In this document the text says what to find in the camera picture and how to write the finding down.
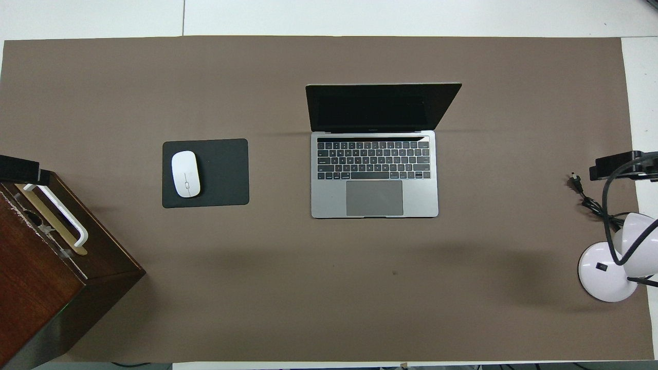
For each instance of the black mouse pad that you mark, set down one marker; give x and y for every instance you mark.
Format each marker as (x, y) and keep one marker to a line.
(223, 174)

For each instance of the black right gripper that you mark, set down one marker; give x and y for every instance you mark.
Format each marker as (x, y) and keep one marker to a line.
(624, 165)

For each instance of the white desk lamp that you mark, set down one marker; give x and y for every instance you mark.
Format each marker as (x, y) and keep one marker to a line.
(599, 272)

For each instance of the silver apple laptop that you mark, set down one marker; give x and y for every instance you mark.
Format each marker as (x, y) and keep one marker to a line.
(375, 198)

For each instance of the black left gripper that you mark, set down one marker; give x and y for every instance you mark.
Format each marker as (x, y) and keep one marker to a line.
(23, 169)

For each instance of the dark wooden box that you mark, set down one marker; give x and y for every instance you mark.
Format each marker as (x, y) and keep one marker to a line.
(36, 288)

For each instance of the brown desk mat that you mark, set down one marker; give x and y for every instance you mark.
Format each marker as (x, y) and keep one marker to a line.
(308, 298)

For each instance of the white computer mouse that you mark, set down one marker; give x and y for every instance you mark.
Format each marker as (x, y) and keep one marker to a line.
(185, 173)

